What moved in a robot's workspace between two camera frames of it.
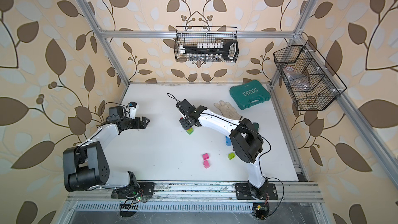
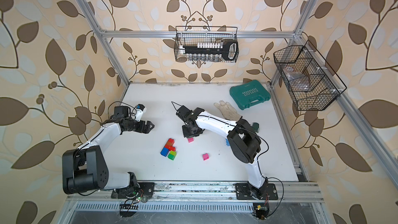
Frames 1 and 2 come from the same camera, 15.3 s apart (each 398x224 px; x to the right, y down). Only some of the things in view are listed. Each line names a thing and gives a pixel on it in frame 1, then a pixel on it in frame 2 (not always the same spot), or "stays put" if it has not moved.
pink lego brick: x=205 y=156 stays put
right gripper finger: x=184 y=124 -> x=187 y=134
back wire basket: x=204 y=44 stays put
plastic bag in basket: x=297 y=81 stays put
